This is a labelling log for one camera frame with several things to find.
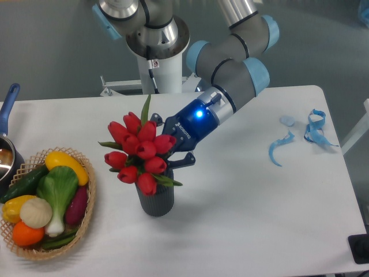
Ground dark green cucumber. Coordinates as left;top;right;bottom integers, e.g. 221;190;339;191
1;164;48;204

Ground blue handled saucepan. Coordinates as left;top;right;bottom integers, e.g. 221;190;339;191
1;83;24;197

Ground curved blue tape strip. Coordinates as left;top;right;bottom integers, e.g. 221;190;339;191
268;130;295;167

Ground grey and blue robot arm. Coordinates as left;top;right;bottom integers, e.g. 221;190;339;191
92;1;279;169

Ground white garlic bulb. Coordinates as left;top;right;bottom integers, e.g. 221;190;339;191
20;197;52;229

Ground dark grey ribbed vase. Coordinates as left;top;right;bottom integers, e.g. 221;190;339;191
135;169;175;217

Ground red tulip bouquet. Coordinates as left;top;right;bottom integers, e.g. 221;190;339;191
99;96;182;196

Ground woven wicker basket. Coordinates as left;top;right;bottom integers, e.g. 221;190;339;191
1;147;96;261

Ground purple sweet potato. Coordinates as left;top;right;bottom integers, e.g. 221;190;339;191
65;186;88;225

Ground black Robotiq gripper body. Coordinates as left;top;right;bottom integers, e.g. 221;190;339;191
162;99;219;153

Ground green bok choy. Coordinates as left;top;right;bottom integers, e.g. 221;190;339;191
37;166;78;237

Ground green bean pods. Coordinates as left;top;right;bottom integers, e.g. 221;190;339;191
41;229;77;250

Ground black device at edge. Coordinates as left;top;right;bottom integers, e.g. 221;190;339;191
348;234;368;264

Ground orange fruit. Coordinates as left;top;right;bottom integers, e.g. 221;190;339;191
12;221;44;246

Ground yellow bell pepper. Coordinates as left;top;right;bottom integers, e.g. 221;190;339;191
2;195;36;224

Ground white frame at right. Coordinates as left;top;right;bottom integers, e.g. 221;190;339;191
341;99;368;155

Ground crumpled blue tape strip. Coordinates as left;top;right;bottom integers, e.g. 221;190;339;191
304;109;339;147

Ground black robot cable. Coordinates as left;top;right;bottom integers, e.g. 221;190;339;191
145;45;160;95

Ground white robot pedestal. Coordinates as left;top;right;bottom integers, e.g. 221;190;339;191
137;54;182;95

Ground pale blue tape scrap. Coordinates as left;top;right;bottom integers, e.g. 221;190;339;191
279;115;295;127

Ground white metal base frame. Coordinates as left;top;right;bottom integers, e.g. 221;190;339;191
100;73;210;97

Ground blue object top right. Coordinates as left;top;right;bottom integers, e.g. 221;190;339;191
357;0;369;27

